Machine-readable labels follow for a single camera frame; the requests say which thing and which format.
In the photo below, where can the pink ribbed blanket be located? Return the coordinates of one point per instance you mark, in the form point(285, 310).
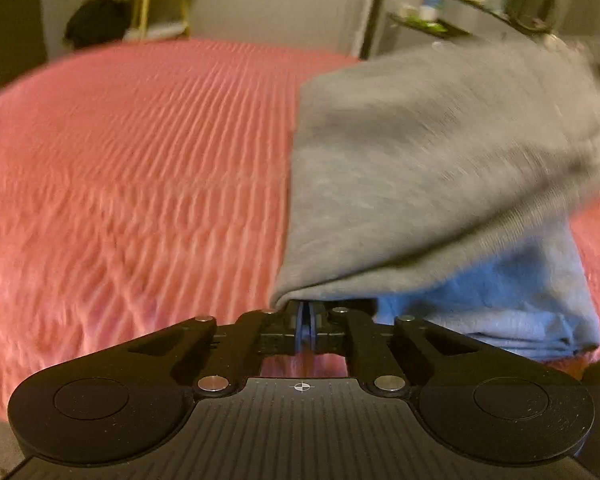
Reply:
point(130, 160)

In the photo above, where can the grey cabinet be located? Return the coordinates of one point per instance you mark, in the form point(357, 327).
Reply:
point(405, 40)

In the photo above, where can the white cup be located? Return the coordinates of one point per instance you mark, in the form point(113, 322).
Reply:
point(407, 10)

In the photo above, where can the yellow side table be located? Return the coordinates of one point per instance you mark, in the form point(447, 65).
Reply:
point(150, 0)

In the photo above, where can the black bag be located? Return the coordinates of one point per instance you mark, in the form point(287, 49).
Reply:
point(97, 20)

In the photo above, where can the grey sweatpants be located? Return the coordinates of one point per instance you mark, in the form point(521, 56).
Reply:
point(430, 160)

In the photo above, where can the green packets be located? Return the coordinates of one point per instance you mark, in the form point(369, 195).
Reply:
point(425, 25)

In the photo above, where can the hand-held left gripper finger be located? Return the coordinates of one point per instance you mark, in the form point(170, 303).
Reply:
point(311, 329)
point(299, 325)

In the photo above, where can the white blue tin can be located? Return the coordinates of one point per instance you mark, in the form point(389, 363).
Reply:
point(432, 4)

